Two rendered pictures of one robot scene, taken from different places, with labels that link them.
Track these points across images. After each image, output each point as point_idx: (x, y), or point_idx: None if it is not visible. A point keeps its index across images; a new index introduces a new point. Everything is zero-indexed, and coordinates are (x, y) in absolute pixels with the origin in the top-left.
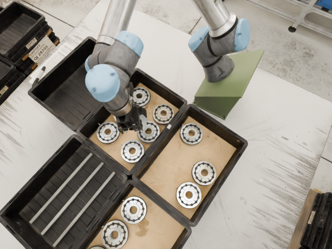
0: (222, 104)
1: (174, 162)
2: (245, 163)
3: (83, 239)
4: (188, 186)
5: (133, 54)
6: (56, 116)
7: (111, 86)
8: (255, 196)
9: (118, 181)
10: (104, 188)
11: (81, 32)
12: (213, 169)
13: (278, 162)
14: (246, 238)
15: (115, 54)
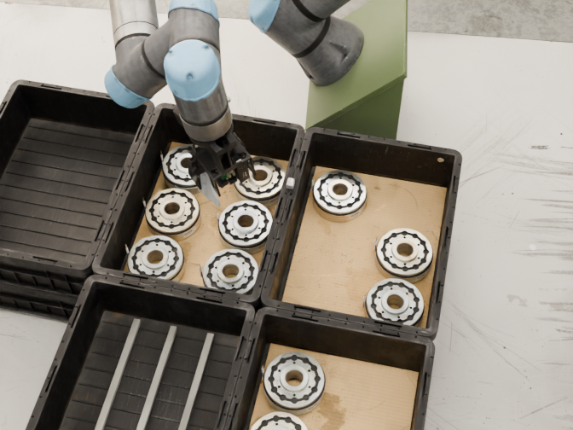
0: (374, 119)
1: (332, 264)
2: (483, 227)
3: None
4: (387, 288)
5: (213, 20)
6: (28, 258)
7: (213, 63)
8: (537, 281)
9: (229, 349)
10: (205, 375)
11: None
12: (419, 237)
13: (550, 199)
14: (562, 370)
15: (188, 26)
